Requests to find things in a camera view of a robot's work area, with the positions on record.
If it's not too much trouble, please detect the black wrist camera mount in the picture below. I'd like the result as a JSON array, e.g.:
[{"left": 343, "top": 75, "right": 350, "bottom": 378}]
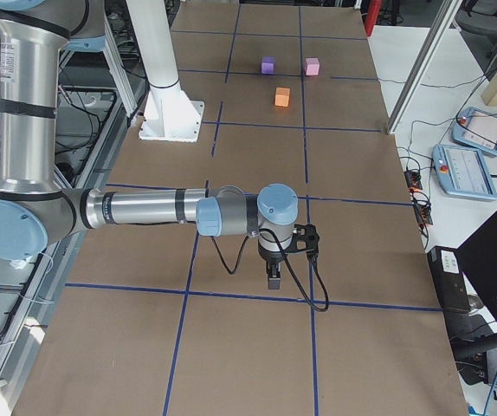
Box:
[{"left": 285, "top": 224, "right": 320, "bottom": 257}]

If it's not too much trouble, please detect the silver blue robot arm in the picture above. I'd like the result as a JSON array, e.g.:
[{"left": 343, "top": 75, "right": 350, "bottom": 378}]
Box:
[{"left": 0, "top": 1, "right": 298, "bottom": 289}]

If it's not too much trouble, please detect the lower teach pendant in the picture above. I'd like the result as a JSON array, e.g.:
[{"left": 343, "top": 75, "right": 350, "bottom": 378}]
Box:
[{"left": 432, "top": 144, "right": 497, "bottom": 201}]

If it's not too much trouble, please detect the white pedestal column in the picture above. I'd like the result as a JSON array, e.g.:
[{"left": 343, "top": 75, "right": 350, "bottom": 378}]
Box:
[{"left": 126, "top": 0, "right": 204, "bottom": 142}]

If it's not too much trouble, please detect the aluminium frame post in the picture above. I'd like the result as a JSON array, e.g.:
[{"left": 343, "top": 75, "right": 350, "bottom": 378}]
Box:
[{"left": 386, "top": 0, "right": 462, "bottom": 134}]

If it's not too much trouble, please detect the purple foam cube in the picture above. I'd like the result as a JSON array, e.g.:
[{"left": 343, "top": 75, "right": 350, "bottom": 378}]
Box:
[{"left": 261, "top": 56, "right": 275, "bottom": 75}]

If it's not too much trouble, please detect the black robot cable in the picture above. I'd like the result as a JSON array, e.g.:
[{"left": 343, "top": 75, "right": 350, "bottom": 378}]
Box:
[{"left": 208, "top": 227, "right": 331, "bottom": 313}]

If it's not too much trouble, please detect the brown paper table cover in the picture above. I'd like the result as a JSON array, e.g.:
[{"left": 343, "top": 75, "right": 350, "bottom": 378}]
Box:
[{"left": 14, "top": 2, "right": 467, "bottom": 415}]

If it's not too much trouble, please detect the orange foam cube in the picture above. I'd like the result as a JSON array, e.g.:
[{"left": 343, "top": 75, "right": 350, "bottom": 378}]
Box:
[{"left": 274, "top": 87, "right": 291, "bottom": 107}]

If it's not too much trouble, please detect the upper teach pendant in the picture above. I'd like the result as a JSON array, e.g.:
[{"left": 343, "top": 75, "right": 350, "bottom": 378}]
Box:
[{"left": 452, "top": 107, "right": 497, "bottom": 156}]

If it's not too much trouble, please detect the black computer box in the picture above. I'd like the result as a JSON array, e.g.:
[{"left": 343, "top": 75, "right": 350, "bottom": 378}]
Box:
[{"left": 427, "top": 246, "right": 471, "bottom": 314}]

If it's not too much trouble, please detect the teach pendant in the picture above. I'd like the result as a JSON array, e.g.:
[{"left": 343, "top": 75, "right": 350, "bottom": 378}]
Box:
[
  {"left": 432, "top": 144, "right": 497, "bottom": 201},
  {"left": 452, "top": 107, "right": 497, "bottom": 156}
]

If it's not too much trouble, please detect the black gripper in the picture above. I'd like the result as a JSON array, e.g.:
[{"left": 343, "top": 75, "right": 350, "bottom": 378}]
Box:
[{"left": 265, "top": 257, "right": 283, "bottom": 289}]

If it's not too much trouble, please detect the orange black connector strip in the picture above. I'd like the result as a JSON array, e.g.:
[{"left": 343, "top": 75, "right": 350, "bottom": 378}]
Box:
[{"left": 403, "top": 169, "right": 433, "bottom": 230}]

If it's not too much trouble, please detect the pink foam cube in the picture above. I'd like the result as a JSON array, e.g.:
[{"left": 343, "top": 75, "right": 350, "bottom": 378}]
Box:
[{"left": 304, "top": 57, "right": 320, "bottom": 76}]

